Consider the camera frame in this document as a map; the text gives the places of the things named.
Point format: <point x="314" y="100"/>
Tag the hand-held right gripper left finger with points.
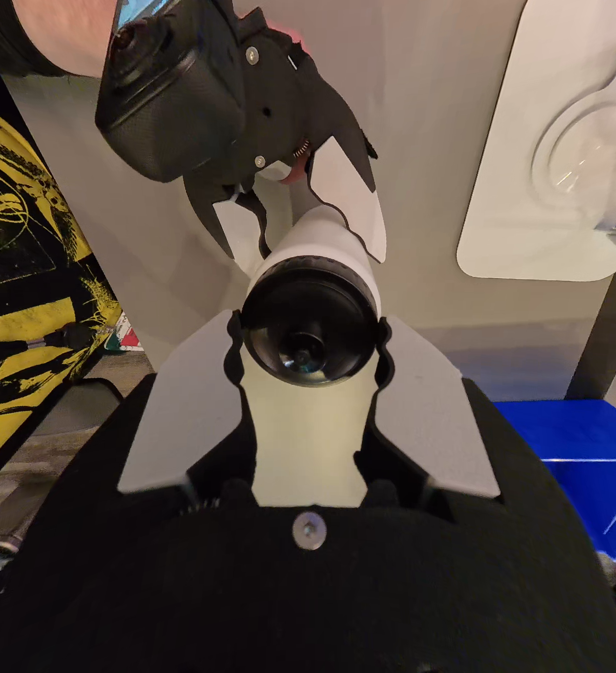
<point x="182" y="415"/>

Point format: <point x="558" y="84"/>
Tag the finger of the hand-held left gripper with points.
<point x="240" y="231"/>
<point x="350" y="200"/>

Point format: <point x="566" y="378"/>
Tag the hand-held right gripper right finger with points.
<point x="434" y="421"/>

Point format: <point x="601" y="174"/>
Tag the white bottle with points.
<point x="313" y="237"/>

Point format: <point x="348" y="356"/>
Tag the black bottle lid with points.
<point x="308" y="326"/>

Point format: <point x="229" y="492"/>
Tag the blue plastic bin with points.
<point x="581" y="463"/>

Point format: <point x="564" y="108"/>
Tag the person's left forearm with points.
<point x="35" y="32"/>

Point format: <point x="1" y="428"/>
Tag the person's left hand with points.
<point x="285" y="29"/>

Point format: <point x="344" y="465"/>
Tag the grey padded armrest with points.
<point x="77" y="405"/>

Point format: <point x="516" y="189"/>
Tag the black yellow printed shirt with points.
<point x="24" y="294"/>

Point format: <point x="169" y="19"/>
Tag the clear round stand foot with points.
<point x="592" y="147"/>

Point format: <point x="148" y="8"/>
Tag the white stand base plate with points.
<point x="518" y="210"/>

